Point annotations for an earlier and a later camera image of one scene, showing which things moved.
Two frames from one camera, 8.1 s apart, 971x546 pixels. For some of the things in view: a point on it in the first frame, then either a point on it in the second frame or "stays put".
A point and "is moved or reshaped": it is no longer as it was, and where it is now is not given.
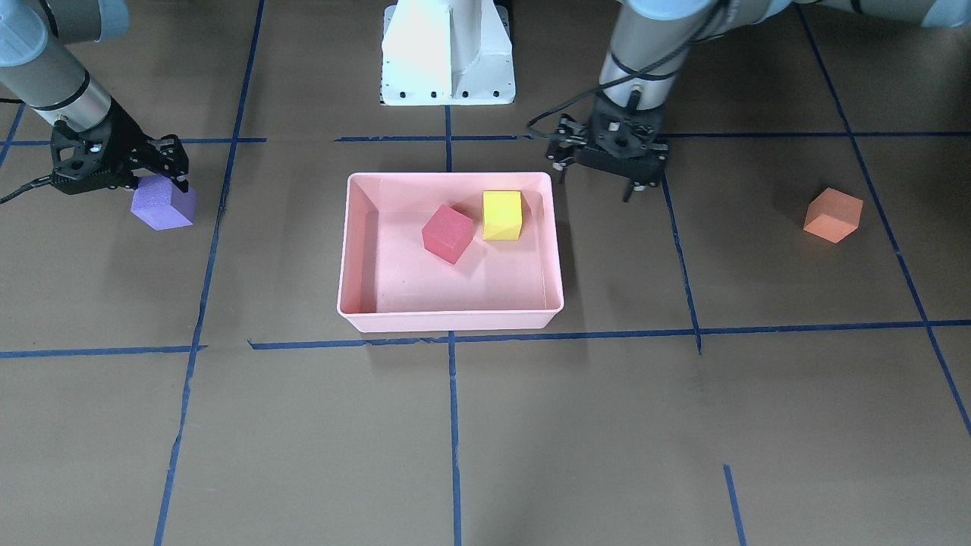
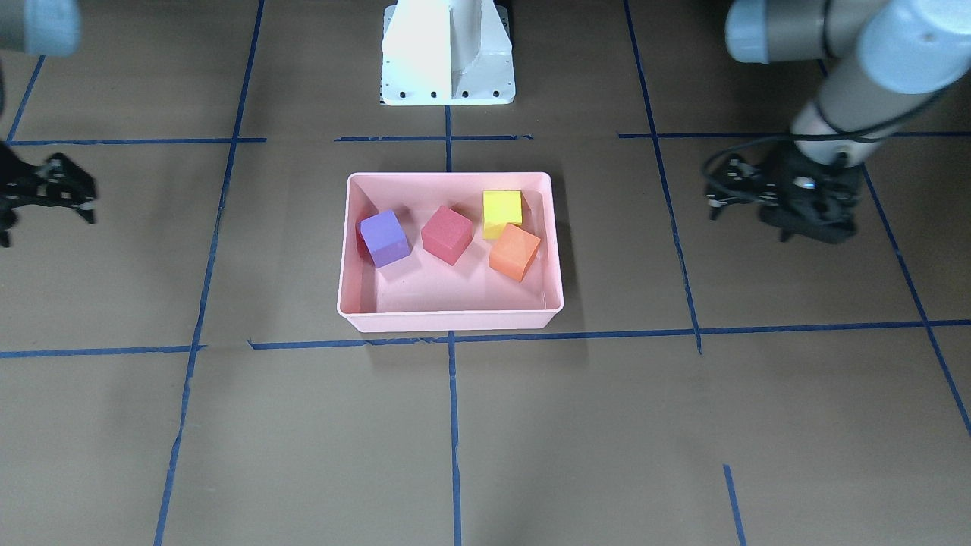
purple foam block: (161, 205) to (385, 238)
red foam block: (447, 233) stays put
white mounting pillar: (447, 52) stays put
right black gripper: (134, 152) to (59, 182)
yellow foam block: (502, 214) stays put
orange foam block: (833, 214) is moved or reshaped
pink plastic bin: (388, 281) stays put
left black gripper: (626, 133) to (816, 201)
